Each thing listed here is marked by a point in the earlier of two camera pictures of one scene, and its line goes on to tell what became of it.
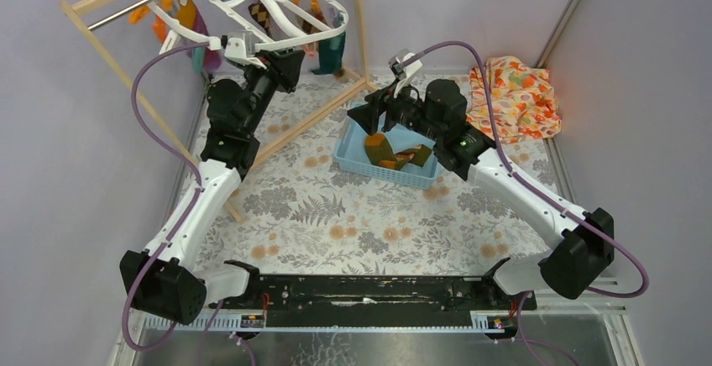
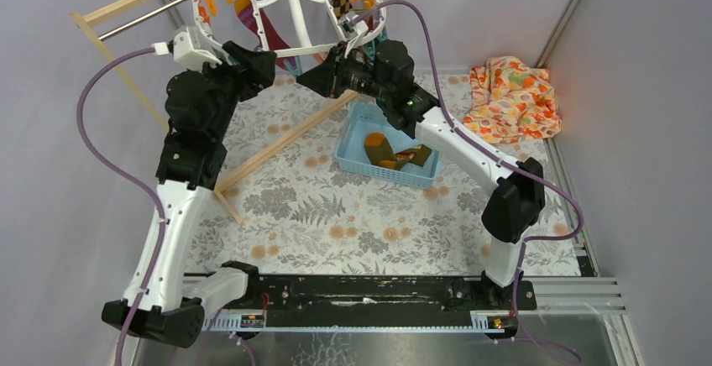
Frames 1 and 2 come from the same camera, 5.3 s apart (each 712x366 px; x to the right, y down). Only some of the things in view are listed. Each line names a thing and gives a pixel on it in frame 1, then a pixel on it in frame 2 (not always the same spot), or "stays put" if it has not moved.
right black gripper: x=381 y=101 -> x=321 y=78
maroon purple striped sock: x=203 y=58 -> x=274 y=39
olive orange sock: x=378 y=149 stays put
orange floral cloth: x=525 y=103 stays put
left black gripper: x=277 y=71 -> x=238 y=69
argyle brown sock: x=261 y=15 -> x=340 y=2
